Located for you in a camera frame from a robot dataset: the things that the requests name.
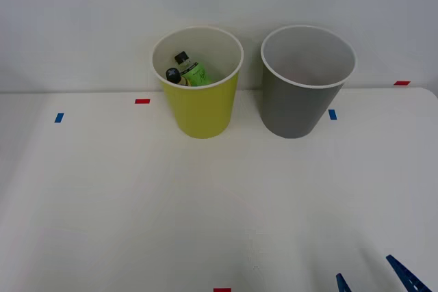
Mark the grey plastic waste bin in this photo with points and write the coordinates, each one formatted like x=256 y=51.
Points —
x=294 y=110

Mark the green label plastic bottle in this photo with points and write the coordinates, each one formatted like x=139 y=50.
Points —
x=196 y=73

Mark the yellow-green plastic waste bin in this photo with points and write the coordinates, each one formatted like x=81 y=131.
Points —
x=202 y=110

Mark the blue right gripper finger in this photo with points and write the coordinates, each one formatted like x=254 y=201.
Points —
x=409 y=280
x=342 y=285

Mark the yellow label small bottle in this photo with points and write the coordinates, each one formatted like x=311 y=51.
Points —
x=172 y=75

